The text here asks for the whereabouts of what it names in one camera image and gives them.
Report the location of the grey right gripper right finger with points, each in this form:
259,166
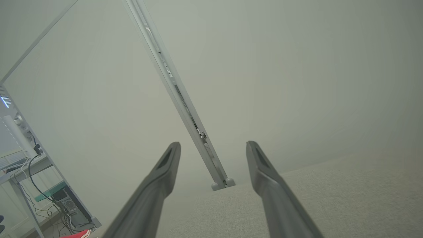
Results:
281,208

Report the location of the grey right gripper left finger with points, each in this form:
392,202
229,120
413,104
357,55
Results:
145,205

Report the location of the red white number jersey shirt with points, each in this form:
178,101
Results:
77,235

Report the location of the black computer tower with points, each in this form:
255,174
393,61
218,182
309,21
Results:
74,208

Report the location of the teal shelf board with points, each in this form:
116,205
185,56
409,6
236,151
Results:
49,193

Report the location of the white office desk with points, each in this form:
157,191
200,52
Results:
33,167

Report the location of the grey metal partition post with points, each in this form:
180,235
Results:
183,105

